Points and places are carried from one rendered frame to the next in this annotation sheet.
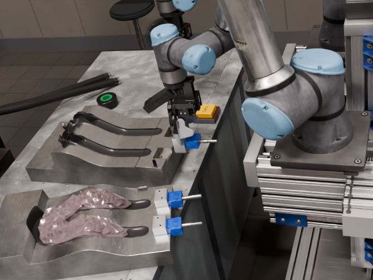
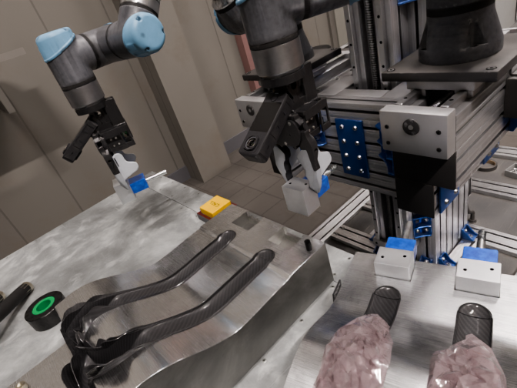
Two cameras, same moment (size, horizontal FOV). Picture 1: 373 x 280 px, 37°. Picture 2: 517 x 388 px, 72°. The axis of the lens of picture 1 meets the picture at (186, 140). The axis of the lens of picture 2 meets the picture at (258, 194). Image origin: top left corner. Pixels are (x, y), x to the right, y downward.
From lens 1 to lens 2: 143 cm
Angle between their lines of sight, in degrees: 49
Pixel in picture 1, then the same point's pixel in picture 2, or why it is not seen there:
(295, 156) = (498, 59)
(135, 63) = (21, 264)
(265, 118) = not seen: outside the picture
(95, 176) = (227, 371)
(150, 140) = (240, 247)
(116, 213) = (406, 339)
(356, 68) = (393, 11)
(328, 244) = not seen: hidden behind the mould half
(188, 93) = (310, 85)
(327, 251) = not seen: hidden behind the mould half
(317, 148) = (501, 41)
